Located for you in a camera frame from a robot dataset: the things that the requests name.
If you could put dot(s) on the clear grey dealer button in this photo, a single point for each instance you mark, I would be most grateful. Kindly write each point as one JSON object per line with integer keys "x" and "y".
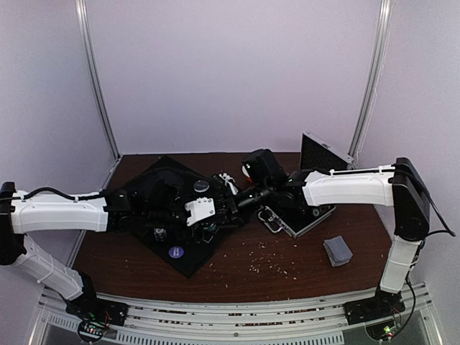
{"x": 201, "y": 186}

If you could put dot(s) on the purple small blind button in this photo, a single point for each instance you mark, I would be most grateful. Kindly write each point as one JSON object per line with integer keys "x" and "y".
{"x": 176, "y": 252}

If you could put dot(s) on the poker chip stack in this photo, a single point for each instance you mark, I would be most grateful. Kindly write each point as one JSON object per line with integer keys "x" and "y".
{"x": 160, "y": 234}

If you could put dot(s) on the poker chip row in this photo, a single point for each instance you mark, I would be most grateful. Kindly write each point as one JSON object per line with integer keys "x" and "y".
{"x": 317, "y": 211}

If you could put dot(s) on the grey playing card deck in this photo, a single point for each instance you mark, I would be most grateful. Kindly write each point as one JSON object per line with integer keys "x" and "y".
{"x": 338, "y": 251}

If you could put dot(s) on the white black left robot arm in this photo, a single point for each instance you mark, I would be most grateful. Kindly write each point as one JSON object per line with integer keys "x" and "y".
{"x": 47, "y": 209}

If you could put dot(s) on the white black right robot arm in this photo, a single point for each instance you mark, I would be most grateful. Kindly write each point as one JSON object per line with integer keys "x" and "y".
{"x": 398, "y": 186}

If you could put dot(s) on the black poker table mat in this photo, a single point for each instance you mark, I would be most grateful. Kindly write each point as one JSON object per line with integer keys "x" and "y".
{"x": 156, "y": 198}

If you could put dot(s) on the aluminium poker chip case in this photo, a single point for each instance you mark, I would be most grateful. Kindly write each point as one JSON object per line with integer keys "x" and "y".
{"x": 286, "y": 209}

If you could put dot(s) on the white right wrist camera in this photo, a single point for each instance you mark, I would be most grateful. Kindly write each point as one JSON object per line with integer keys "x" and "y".
{"x": 230, "y": 183}

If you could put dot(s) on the aluminium front rail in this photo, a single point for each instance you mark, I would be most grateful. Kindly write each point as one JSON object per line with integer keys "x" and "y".
{"x": 318, "y": 320}

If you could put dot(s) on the right aluminium frame post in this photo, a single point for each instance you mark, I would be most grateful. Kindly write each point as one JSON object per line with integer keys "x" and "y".
{"x": 370, "y": 91}

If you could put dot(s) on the aluminium frame post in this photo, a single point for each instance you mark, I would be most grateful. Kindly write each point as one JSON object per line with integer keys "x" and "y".
{"x": 85, "y": 32}
{"x": 370, "y": 91}

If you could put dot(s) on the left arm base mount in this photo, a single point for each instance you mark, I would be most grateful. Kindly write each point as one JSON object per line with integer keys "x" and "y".
{"x": 106, "y": 312}

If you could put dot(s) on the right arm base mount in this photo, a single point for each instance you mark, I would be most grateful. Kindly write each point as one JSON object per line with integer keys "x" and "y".
{"x": 370, "y": 309}

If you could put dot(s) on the left aluminium frame post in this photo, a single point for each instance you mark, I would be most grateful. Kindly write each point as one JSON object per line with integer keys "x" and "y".
{"x": 85, "y": 32}

